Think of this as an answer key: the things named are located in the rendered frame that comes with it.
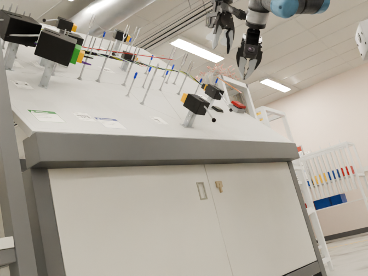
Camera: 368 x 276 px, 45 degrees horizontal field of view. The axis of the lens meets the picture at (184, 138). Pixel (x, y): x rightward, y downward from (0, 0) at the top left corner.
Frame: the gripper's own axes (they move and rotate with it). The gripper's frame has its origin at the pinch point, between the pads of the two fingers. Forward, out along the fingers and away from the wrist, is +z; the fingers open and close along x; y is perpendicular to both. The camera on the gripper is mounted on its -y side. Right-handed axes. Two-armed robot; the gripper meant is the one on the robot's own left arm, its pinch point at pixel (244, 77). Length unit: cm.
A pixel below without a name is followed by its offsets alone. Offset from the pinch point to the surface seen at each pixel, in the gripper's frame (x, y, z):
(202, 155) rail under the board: 9.3, -42.5, 9.0
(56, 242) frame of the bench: 35, -90, 5
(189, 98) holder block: 16.6, -29.2, -1.9
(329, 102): -228, 746, 329
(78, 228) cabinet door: 32, -84, 6
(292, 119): -164, 756, 391
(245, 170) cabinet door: -5.9, -24.3, 23.9
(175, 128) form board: 18.8, -38.0, 4.5
